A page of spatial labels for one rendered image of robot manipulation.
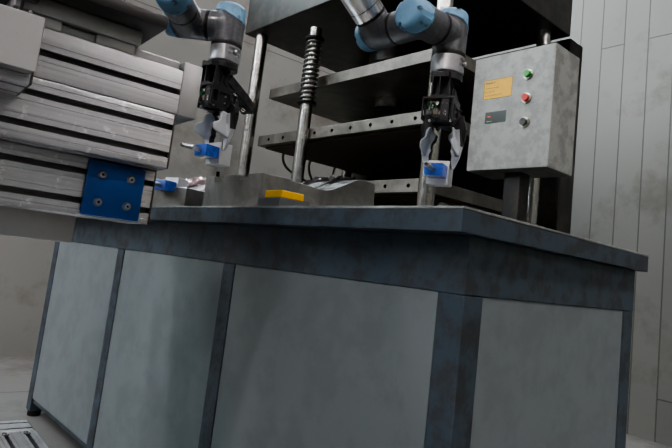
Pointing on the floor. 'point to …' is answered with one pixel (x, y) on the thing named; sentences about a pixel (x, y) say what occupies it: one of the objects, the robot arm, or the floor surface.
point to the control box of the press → (523, 120)
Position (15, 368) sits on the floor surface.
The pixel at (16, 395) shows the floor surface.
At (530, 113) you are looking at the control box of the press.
